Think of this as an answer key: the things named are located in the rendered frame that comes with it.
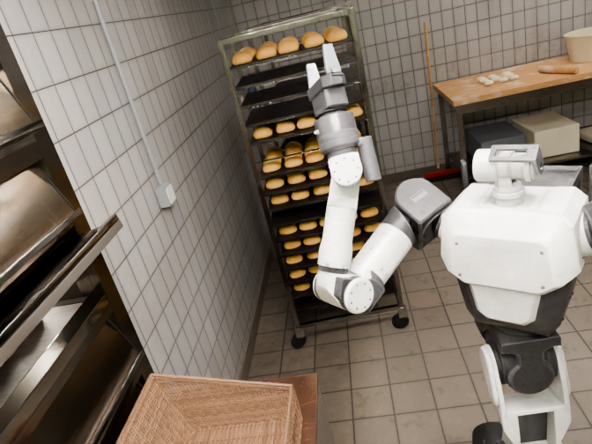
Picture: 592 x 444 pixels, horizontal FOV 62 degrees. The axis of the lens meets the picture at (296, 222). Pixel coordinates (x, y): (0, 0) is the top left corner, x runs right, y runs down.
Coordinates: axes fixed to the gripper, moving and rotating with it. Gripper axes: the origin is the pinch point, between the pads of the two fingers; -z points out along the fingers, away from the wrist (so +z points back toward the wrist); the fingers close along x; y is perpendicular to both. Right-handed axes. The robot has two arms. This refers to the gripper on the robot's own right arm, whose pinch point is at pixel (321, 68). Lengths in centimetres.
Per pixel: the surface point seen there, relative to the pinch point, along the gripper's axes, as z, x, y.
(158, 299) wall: 47, -102, 44
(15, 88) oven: -21, -46, 66
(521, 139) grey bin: 7, -232, -264
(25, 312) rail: 36, -13, 69
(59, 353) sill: 50, -46, 71
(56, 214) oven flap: 14, -50, 64
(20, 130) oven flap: -7, -37, 66
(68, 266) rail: 29, -28, 62
